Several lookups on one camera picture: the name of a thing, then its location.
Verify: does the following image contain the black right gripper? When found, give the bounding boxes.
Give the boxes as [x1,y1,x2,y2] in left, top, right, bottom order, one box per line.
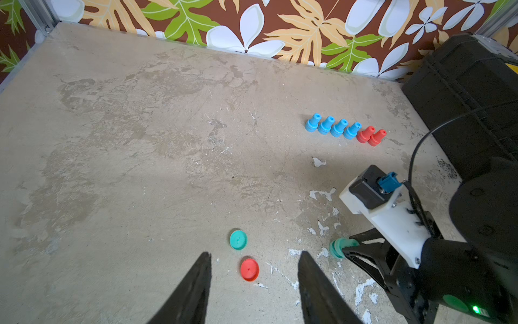
[343,228,517,323]

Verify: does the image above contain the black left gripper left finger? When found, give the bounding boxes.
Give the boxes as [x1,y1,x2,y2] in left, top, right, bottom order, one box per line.
[148,252,212,324]

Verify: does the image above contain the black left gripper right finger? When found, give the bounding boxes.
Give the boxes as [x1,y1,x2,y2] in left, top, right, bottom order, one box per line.
[298,251,362,324]

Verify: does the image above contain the green stamp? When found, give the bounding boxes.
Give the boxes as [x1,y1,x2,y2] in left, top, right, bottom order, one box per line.
[329,238,360,259]

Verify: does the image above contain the red stamp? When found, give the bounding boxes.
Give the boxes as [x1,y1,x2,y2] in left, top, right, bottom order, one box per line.
[356,126,376,144]
[368,129,387,147]

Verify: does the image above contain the blue stamp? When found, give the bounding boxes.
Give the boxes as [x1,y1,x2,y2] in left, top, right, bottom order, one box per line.
[343,122,362,140]
[318,116,335,135]
[330,119,348,138]
[305,113,321,132]

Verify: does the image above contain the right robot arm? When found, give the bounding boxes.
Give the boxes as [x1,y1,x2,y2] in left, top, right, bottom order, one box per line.
[330,158,517,323]

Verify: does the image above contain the red stamp cap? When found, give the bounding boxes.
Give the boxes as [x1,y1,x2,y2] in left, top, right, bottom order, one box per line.
[240,258,260,282]

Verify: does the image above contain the green stamp cap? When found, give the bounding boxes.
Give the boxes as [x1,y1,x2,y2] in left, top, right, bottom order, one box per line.
[229,229,248,251]

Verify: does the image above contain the black toolbox yellow latch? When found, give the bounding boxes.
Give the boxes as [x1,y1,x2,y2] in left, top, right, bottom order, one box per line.
[401,33,518,181]

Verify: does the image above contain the aluminium frame post back right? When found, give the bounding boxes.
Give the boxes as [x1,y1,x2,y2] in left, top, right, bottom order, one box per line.
[475,0,517,38]

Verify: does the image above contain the aluminium frame post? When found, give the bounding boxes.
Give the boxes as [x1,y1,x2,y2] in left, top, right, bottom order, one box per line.
[475,0,517,38]
[20,0,60,36]

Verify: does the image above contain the aluminium frame post back left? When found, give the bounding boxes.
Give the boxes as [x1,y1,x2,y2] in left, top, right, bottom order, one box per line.
[20,0,60,36]

